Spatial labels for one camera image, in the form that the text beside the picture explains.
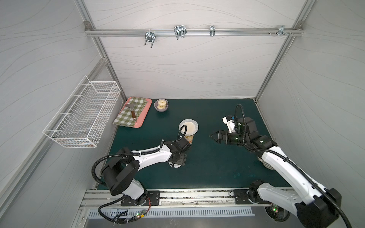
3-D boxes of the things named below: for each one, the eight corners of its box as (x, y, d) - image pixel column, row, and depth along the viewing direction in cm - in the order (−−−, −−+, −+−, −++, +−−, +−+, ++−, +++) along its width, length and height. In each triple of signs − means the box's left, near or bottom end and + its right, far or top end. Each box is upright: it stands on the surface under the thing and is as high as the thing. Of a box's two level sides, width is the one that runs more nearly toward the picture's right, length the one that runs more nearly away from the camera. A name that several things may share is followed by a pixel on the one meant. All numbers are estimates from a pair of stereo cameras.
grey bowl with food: (154, 111, 111) (153, 108, 108) (156, 102, 118) (155, 98, 115) (167, 111, 111) (167, 108, 108) (168, 102, 118) (168, 98, 115)
